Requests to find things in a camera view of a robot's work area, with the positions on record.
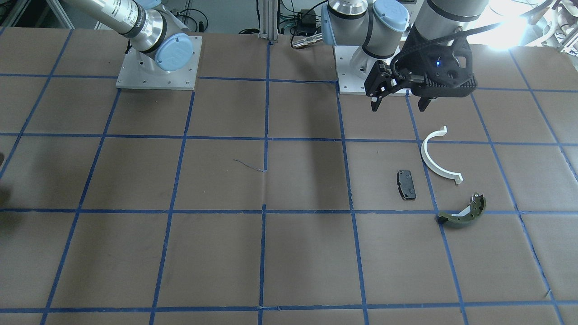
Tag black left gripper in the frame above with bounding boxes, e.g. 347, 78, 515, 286
364, 34, 478, 112

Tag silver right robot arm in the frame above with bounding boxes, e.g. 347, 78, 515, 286
67, 0, 194, 72

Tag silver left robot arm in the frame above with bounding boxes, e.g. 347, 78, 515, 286
321, 0, 488, 111

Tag black brake pad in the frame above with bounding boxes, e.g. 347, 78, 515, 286
397, 170, 417, 200

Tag black power adapter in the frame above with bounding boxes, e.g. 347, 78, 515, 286
294, 9, 318, 36

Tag green curved brake shoe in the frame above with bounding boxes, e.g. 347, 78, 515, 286
436, 193, 486, 228

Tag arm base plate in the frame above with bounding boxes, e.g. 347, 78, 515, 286
116, 36, 203, 91
334, 46, 377, 95

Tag white curved plastic bracket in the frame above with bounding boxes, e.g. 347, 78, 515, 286
420, 125, 464, 185

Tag aluminium frame post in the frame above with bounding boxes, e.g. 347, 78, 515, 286
256, 0, 280, 42

